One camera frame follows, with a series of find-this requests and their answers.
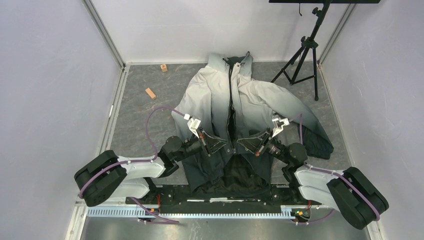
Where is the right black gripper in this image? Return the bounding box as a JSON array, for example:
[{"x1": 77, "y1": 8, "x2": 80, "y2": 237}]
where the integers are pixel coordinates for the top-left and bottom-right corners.
[{"x1": 237, "y1": 127, "x2": 291, "y2": 165}]

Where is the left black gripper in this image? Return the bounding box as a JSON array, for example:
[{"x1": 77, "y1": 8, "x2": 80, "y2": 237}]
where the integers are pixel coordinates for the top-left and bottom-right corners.
[{"x1": 174, "y1": 126, "x2": 229, "y2": 162}]

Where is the grey to black gradient jacket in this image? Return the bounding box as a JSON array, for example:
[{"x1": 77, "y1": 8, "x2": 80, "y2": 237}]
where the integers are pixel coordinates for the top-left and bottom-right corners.
[{"x1": 172, "y1": 53, "x2": 334, "y2": 197}]

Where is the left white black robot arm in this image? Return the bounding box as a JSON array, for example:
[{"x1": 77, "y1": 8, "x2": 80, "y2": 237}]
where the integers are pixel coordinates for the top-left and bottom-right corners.
[{"x1": 74, "y1": 128, "x2": 228, "y2": 207}]

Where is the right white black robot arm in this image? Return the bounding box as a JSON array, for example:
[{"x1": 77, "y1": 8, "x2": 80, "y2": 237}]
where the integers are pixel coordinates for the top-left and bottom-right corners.
[{"x1": 237, "y1": 129, "x2": 390, "y2": 230}]

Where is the long wooden block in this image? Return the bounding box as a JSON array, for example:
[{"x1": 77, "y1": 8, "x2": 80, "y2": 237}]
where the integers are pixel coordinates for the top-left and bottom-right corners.
[{"x1": 145, "y1": 88, "x2": 157, "y2": 100}]

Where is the small wooden cube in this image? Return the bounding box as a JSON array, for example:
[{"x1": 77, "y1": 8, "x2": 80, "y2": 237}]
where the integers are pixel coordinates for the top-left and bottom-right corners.
[{"x1": 160, "y1": 64, "x2": 168, "y2": 73}]

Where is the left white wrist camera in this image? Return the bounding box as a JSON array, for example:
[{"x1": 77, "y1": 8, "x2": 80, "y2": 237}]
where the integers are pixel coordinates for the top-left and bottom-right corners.
[{"x1": 183, "y1": 113, "x2": 201, "y2": 138}]

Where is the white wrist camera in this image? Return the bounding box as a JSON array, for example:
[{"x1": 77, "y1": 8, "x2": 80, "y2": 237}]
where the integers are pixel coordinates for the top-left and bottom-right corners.
[
  {"x1": 183, "y1": 113, "x2": 201, "y2": 138},
  {"x1": 271, "y1": 112, "x2": 290, "y2": 138}
]

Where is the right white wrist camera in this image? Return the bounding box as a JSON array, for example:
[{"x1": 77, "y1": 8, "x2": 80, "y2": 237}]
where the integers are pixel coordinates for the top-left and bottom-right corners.
[{"x1": 271, "y1": 112, "x2": 290, "y2": 138}]

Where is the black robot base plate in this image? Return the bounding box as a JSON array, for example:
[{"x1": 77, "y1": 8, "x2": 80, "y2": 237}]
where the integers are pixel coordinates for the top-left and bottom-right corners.
[{"x1": 138, "y1": 184, "x2": 319, "y2": 214}]

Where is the white toothed cable rail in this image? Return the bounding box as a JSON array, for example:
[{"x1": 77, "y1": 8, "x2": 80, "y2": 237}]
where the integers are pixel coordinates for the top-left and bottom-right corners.
[{"x1": 86, "y1": 207, "x2": 312, "y2": 220}]

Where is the black camera tripod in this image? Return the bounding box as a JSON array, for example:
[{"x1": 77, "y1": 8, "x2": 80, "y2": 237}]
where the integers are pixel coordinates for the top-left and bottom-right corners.
[{"x1": 269, "y1": 0, "x2": 380, "y2": 101}]

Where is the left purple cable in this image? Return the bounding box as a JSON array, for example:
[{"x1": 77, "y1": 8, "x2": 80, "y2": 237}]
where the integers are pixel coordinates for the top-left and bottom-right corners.
[{"x1": 78, "y1": 106, "x2": 190, "y2": 225}]

